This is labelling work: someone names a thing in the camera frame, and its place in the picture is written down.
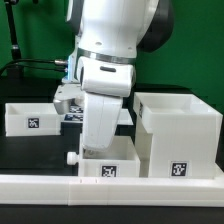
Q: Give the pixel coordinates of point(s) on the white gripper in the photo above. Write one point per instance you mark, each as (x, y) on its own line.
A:
(101, 114)

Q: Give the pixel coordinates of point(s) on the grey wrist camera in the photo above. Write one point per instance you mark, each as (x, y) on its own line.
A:
(67, 94)

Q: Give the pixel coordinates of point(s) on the white drawer tray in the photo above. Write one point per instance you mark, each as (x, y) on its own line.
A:
(31, 119)
(120, 160)

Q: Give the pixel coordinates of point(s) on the white drawer cabinet box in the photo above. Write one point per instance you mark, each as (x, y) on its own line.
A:
(177, 135)

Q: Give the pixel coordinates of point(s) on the white front drawer tray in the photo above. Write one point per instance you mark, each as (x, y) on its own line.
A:
(120, 160)

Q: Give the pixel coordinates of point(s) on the white rear drawer tray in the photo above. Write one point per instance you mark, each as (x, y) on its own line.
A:
(31, 119)

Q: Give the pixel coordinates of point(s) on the white L-shaped fence wall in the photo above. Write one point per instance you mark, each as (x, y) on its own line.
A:
(73, 191)

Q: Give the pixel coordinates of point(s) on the white marker tag sheet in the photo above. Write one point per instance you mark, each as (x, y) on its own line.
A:
(76, 116)

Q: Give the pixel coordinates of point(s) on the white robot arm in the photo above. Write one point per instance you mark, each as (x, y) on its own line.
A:
(108, 35)

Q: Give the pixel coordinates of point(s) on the black camera stand pole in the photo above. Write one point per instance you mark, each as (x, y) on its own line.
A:
(13, 70)

